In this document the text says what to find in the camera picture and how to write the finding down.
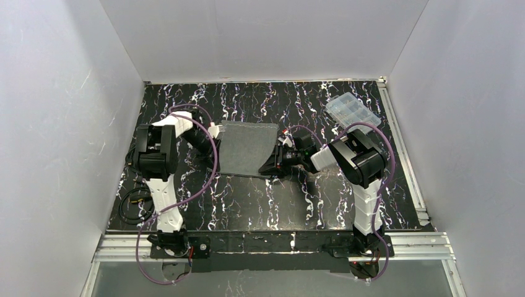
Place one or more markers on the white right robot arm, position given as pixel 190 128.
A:
pixel 360 160

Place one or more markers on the clear plastic screw box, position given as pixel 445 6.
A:
pixel 346 109

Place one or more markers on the grey fabric napkin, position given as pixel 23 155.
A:
pixel 245 147

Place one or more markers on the aluminium front frame rail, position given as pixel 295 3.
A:
pixel 203 245

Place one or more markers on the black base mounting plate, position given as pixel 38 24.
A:
pixel 322 261

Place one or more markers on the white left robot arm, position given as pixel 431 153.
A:
pixel 156 160

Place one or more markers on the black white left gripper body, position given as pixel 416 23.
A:
pixel 212 145

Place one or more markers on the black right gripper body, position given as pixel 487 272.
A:
pixel 277 159

